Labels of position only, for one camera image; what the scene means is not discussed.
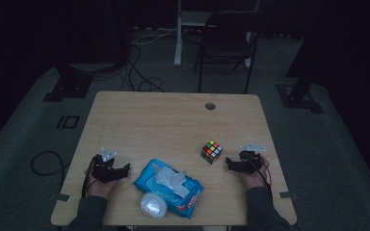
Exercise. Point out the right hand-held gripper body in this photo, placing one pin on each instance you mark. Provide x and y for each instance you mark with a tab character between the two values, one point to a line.
250	163

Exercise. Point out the grey tape piece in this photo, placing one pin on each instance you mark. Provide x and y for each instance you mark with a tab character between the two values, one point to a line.
63	197
288	195

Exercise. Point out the white desk frame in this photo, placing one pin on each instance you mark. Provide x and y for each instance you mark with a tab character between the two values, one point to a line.
178	48

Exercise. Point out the colourful puzzle cube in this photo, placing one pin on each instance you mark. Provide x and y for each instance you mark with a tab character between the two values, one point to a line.
211	152

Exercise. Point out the person's right hand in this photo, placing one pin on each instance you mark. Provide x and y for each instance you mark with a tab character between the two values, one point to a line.
255	180

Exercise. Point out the black folding chair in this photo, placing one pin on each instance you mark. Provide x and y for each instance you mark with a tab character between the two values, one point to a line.
228	45

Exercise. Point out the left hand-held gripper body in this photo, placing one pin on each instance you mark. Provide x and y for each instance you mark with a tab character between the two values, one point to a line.
104	168

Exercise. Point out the person's left hand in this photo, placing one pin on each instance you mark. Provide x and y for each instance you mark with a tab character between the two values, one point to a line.
99	189

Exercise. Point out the black stand base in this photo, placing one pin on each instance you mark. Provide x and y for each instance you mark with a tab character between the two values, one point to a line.
298	99
69	89

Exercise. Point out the blue wet wipes pack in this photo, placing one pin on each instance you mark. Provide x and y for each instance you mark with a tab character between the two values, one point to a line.
186	194

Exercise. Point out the white wet wipe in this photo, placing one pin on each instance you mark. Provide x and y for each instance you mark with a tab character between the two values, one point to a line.
170	177

